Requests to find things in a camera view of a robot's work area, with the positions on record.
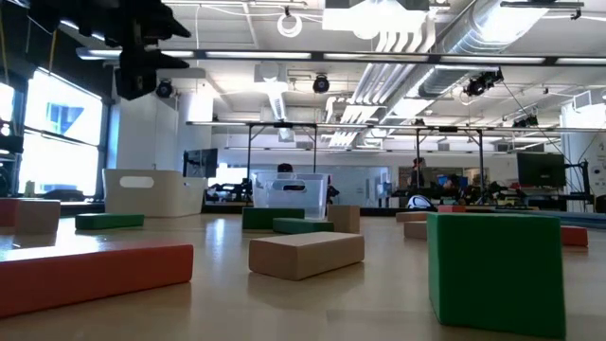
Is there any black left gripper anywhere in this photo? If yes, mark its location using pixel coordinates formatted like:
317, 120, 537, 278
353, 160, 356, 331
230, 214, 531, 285
113, 0, 191, 101

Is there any long orange-red block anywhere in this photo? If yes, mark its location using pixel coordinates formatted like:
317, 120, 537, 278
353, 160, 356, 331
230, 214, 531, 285
0, 242, 195, 319

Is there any black computer monitor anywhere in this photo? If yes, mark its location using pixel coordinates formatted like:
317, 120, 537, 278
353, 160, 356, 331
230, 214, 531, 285
516, 151, 567, 189
182, 148, 220, 180

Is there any white plastic bin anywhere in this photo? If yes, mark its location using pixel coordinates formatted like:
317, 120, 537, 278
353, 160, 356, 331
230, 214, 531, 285
102, 169, 208, 218

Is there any large window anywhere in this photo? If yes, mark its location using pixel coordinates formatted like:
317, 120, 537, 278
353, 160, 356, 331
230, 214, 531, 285
18, 68, 104, 198

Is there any black wheeled equipment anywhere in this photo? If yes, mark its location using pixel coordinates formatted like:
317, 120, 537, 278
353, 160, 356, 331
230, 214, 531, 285
0, 117, 25, 199

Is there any clear plastic bin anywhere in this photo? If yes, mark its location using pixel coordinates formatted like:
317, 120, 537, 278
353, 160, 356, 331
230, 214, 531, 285
251, 171, 330, 221

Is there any dark green block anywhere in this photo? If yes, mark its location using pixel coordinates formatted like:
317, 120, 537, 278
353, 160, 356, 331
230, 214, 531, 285
241, 206, 306, 231

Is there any tan rectangular block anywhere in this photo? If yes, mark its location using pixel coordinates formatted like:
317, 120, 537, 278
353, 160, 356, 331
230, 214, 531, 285
248, 231, 366, 281

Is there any black and white ball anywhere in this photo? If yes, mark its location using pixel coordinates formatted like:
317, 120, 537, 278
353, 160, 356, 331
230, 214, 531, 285
406, 194, 437, 212

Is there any large green cube block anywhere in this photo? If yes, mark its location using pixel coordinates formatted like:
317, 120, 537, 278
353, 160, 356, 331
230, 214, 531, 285
426, 211, 567, 339

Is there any blue mat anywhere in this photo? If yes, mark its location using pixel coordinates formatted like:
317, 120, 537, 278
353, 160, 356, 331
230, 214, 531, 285
491, 207, 606, 229

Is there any yellow cable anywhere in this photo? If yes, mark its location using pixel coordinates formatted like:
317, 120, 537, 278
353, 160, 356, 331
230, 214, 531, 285
0, 9, 9, 86
46, 27, 59, 75

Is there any white cable coil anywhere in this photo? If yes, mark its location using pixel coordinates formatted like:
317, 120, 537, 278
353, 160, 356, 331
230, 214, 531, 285
276, 5, 304, 39

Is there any black frame stand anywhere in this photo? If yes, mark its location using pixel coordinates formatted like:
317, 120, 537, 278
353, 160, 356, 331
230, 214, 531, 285
415, 125, 485, 205
245, 121, 318, 190

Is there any black overhead frame bar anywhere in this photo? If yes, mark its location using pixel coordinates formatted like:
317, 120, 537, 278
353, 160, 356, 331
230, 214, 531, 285
75, 46, 606, 66

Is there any silver ventilation duct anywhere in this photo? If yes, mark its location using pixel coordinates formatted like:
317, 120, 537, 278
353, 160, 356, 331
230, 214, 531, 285
416, 0, 553, 100

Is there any black rig camera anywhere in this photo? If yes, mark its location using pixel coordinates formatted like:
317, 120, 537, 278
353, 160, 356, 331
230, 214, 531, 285
462, 67, 505, 99

